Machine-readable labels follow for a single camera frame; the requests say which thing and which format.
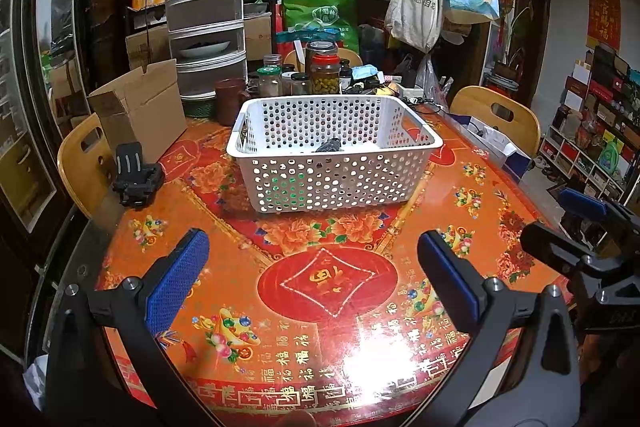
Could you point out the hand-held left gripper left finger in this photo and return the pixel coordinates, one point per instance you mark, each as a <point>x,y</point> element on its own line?
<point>175,277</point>

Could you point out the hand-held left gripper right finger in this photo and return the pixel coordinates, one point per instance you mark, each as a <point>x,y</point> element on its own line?
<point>447,277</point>

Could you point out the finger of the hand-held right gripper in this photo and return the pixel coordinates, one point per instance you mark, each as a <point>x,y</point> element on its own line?
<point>550,244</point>
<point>582,203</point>

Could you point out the white perforated plastic basket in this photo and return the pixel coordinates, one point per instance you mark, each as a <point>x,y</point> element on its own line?
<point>325,177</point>

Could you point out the black patterned sock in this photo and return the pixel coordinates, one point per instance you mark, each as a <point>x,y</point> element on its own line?
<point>330,146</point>

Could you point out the storage shelf with boxes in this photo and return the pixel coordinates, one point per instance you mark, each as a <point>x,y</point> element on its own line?
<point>600,142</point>

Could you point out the white blue carton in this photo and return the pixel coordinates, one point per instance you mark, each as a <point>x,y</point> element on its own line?
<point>500,147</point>

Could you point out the wooden chair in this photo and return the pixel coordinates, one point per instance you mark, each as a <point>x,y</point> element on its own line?
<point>520,122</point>
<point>80,167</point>

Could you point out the open cardboard box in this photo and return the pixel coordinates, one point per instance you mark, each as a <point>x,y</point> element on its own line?
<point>145,112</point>

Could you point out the dark red cup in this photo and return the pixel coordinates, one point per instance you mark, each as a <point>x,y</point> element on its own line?
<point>230,104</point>

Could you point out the clear plastic bag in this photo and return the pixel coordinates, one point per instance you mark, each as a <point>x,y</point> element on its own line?
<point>430,79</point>

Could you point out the green lid glass jar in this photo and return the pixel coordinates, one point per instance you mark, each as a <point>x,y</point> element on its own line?
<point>269,83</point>

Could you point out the blue face mask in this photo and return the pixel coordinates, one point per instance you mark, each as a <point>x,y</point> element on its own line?
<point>367,72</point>

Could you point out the small black lid jar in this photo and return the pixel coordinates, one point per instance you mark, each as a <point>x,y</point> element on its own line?
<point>301,84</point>

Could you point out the red lid pickle jar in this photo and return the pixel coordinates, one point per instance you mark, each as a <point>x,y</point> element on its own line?
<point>325,77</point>

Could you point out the dark glass door cabinet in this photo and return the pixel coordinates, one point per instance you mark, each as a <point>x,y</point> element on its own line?
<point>50,57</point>

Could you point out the closed cardboard box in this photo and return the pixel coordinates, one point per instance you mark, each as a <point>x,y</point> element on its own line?
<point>257,37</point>

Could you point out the grey tiered food cover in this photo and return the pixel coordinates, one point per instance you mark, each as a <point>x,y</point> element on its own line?
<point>205,17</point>

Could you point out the green shopping bag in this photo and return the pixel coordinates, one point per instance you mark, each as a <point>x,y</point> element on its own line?
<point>320,17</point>

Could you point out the black phone mount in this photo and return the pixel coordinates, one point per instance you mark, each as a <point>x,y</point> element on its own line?
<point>137,179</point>

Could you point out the red wall poster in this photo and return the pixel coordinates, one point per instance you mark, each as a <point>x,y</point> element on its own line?
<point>604,12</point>

